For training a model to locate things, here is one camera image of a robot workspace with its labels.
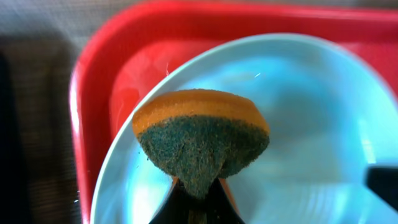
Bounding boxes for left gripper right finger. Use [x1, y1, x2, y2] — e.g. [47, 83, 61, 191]
[205, 179, 244, 224]

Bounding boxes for orange green sponge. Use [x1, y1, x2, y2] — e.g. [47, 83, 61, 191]
[132, 89, 270, 199]

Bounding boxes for red plastic tray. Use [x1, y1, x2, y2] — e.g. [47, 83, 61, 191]
[69, 1, 397, 223]

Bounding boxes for white plate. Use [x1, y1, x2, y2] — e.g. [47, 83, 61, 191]
[90, 32, 398, 224]

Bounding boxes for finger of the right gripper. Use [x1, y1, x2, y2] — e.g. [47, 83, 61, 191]
[365, 166, 398, 211]

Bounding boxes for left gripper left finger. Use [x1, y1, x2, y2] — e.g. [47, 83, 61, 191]
[149, 179, 190, 224]

